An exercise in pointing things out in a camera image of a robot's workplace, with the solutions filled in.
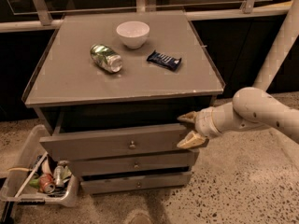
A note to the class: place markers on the grey middle drawer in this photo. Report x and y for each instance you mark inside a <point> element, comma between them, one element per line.
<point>125,164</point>

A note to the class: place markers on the metal railing with glass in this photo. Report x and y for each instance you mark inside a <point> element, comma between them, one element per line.
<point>34,15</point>

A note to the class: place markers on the red soda can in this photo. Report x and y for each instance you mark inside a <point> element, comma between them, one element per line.
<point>46,183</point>

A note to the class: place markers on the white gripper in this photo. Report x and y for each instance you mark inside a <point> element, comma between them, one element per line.
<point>203,123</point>

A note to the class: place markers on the green soda can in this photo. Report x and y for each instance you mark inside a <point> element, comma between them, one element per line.
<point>106,58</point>

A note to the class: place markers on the clear plastic bin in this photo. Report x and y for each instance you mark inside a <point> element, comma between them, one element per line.
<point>30,153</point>

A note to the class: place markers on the dark blue candy bar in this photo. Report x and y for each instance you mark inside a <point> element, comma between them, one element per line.
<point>164,61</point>

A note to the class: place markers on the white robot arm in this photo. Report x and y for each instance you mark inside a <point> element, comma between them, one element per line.
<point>252,107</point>

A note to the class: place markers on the silver can in bin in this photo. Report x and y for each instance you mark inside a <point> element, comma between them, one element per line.
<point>58,176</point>

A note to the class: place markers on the grey drawer cabinet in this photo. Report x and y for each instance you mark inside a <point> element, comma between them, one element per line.
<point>141,93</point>

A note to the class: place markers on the white stick in bin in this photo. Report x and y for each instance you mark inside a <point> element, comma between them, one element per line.
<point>29,177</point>

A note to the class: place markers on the grey top drawer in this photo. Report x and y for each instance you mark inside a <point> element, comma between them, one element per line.
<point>86,137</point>

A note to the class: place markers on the grey drawer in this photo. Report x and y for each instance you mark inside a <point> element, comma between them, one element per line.
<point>176,179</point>
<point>86,137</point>
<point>125,164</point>

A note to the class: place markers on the grey bottom drawer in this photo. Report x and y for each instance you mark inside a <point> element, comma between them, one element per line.
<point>176,179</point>

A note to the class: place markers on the white ceramic bowl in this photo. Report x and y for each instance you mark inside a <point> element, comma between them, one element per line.
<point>133,34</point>

